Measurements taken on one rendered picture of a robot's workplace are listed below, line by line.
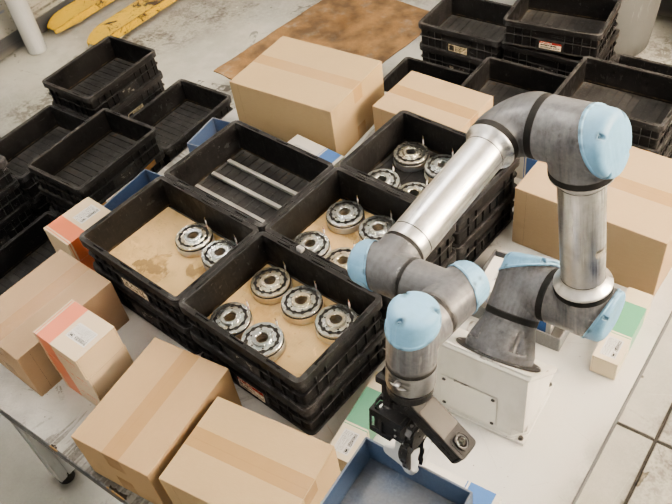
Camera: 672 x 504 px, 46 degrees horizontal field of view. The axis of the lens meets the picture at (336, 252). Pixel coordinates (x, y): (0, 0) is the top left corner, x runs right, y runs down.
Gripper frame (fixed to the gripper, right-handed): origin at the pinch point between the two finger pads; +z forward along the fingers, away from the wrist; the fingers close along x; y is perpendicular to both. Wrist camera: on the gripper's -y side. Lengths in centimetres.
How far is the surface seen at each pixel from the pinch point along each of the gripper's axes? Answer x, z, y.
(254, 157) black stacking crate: -76, 19, 106
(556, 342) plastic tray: -68, 30, 3
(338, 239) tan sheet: -61, 21, 63
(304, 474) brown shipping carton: -1.5, 26.6, 27.1
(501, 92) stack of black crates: -201, 47, 86
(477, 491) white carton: -21.2, 30.9, -2.1
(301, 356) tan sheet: -26, 26, 48
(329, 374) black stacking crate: -24, 25, 38
